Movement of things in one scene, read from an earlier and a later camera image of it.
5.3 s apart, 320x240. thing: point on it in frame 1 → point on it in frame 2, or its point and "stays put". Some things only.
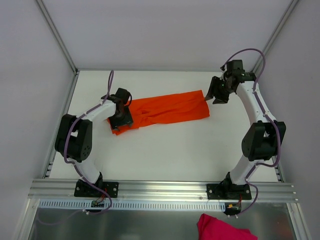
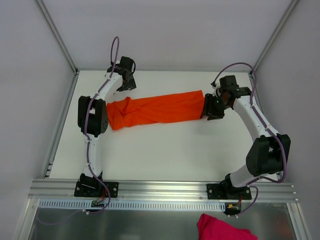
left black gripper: [122, 120] → [127, 83]
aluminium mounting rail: [66, 190] stays put
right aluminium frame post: [291, 5] stays put
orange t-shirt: [166, 109] stays put
